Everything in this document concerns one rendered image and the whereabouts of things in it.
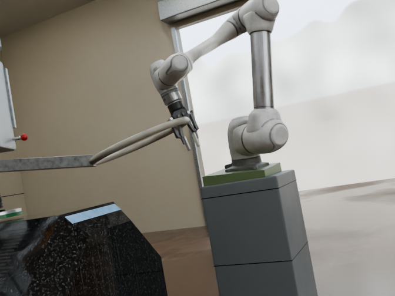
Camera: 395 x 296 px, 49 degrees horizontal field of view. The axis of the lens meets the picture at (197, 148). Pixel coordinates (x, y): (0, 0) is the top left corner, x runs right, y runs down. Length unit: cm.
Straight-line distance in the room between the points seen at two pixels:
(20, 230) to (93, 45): 640
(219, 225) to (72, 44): 633
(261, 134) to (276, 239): 50
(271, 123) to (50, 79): 667
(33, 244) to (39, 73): 717
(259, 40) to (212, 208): 85
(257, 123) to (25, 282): 121
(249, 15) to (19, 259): 146
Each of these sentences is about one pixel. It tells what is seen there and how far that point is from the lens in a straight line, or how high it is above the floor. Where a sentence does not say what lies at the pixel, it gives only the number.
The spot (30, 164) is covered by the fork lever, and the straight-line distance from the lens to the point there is 199.
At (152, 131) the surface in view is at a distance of 176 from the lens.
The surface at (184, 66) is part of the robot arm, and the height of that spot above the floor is 133.
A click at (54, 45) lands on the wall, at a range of 843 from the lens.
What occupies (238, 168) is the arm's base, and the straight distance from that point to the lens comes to 225.
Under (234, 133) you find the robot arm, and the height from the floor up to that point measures 104.
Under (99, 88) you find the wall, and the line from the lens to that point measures 769.
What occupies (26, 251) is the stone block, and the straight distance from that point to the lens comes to 156.
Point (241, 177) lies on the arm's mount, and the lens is 215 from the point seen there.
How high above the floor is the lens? 90
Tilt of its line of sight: 3 degrees up
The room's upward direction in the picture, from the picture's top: 10 degrees counter-clockwise
